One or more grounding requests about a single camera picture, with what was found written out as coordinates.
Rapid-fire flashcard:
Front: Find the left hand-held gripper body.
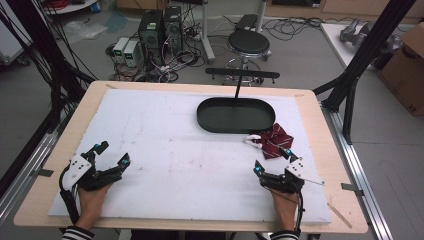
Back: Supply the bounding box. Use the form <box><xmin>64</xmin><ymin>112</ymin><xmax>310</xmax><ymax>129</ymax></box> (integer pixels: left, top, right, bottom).
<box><xmin>60</xmin><ymin>153</ymin><xmax>122</xmax><ymax>193</ymax></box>

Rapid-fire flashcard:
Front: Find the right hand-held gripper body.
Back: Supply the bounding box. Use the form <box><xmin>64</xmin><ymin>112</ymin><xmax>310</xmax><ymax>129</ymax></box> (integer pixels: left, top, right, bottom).
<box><xmin>259</xmin><ymin>157</ymin><xmax>326</xmax><ymax>195</ymax></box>

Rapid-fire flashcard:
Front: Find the red striped bow tie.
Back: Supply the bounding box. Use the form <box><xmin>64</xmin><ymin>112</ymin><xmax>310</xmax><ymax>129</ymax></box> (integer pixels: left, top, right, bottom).
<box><xmin>245</xmin><ymin>122</ymin><xmax>295</xmax><ymax>160</ymax></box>

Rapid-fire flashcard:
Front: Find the black oval tray stand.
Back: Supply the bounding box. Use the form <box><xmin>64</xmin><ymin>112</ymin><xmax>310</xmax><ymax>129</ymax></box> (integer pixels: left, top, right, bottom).
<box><xmin>195</xmin><ymin>67</ymin><xmax>281</xmax><ymax>135</ymax></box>

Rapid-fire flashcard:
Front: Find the person's right hand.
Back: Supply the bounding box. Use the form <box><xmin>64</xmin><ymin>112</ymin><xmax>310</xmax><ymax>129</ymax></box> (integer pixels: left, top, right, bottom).
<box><xmin>269</xmin><ymin>188</ymin><xmax>300</xmax><ymax>225</ymax></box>

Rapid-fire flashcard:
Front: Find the person's left hand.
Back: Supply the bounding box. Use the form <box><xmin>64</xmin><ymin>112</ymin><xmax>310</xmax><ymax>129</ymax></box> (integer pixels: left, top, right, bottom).
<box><xmin>76</xmin><ymin>183</ymin><xmax>114</xmax><ymax>224</ymax></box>

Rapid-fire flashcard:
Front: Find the thin wooden stick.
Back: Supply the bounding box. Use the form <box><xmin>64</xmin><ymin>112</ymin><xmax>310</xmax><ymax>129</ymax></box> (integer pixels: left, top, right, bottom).
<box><xmin>326</xmin><ymin>201</ymin><xmax>354</xmax><ymax>230</ymax></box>

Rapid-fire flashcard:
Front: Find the white foam board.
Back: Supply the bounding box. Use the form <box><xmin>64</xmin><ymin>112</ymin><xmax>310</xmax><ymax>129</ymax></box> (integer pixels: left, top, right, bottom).
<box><xmin>47</xmin><ymin>88</ymin><xmax>334</xmax><ymax>225</ymax></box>

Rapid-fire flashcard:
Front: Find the white power supply unit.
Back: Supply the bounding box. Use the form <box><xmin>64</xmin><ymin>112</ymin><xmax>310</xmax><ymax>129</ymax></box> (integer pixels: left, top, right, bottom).
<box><xmin>111</xmin><ymin>36</ymin><xmax>130</xmax><ymax>64</ymax></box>
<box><xmin>122</xmin><ymin>39</ymin><xmax>140</xmax><ymax>68</ymax></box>

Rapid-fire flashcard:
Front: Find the black round stool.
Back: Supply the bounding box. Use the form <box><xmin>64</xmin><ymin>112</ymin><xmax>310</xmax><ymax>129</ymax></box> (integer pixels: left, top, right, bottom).
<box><xmin>222</xmin><ymin>29</ymin><xmax>273</xmax><ymax>86</ymax></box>

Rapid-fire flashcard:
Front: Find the clear plastic sheet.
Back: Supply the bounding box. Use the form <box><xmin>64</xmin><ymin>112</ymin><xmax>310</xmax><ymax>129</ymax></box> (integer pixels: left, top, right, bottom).
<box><xmin>62</xmin><ymin>19</ymin><xmax>110</xmax><ymax>42</ymax></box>

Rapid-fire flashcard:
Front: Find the white platform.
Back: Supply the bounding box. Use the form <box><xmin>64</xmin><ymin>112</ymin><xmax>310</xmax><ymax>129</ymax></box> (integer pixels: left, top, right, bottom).
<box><xmin>319</xmin><ymin>22</ymin><xmax>384</xmax><ymax>72</ymax></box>

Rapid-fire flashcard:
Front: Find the black computer tower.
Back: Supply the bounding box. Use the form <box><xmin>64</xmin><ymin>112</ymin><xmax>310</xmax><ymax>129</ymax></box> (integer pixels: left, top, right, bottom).
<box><xmin>163</xmin><ymin>5</ymin><xmax>184</xmax><ymax>54</ymax></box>
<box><xmin>137</xmin><ymin>9</ymin><xmax>165</xmax><ymax>64</ymax></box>

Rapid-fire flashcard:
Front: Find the black flat device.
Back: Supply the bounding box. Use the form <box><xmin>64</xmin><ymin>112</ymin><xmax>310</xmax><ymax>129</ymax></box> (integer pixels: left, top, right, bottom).
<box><xmin>234</xmin><ymin>13</ymin><xmax>260</xmax><ymax>32</ymax></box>

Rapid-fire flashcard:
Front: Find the brown cardboard box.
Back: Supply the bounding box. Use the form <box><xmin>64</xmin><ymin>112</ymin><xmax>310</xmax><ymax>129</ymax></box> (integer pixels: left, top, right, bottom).
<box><xmin>377</xmin><ymin>21</ymin><xmax>424</xmax><ymax>118</ymax></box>

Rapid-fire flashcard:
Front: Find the white desk leg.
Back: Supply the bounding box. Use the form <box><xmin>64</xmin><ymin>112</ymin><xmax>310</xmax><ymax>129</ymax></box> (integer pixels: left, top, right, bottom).
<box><xmin>199</xmin><ymin>0</ymin><xmax>217</xmax><ymax>66</ymax></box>

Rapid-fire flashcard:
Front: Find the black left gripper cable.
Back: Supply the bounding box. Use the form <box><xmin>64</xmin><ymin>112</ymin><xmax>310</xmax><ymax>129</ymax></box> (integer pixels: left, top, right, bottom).
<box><xmin>58</xmin><ymin>168</ymin><xmax>82</xmax><ymax>225</ymax></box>

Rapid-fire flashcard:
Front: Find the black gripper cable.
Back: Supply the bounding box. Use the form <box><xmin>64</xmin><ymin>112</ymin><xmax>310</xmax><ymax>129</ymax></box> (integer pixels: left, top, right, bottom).
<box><xmin>58</xmin><ymin>168</ymin><xmax>82</xmax><ymax>225</ymax></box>
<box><xmin>294</xmin><ymin>190</ymin><xmax>307</xmax><ymax>235</ymax></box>

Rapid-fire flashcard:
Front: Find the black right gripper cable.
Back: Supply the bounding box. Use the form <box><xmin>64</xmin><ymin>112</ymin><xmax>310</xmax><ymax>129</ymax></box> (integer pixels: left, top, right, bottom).
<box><xmin>294</xmin><ymin>190</ymin><xmax>307</xmax><ymax>235</ymax></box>

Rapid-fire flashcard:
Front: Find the aluminium rail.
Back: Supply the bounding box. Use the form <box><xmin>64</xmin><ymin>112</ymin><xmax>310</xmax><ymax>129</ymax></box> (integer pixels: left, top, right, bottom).
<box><xmin>320</xmin><ymin>101</ymin><xmax>395</xmax><ymax>240</ymax></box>
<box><xmin>0</xmin><ymin>109</ymin><xmax>79</xmax><ymax>228</ymax></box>

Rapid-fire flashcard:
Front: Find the black metal frame post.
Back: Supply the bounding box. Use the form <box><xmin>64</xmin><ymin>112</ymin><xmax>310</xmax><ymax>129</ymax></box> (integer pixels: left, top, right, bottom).
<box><xmin>312</xmin><ymin>0</ymin><xmax>418</xmax><ymax>146</ymax></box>
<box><xmin>0</xmin><ymin>0</ymin><xmax>96</xmax><ymax>134</ymax></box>

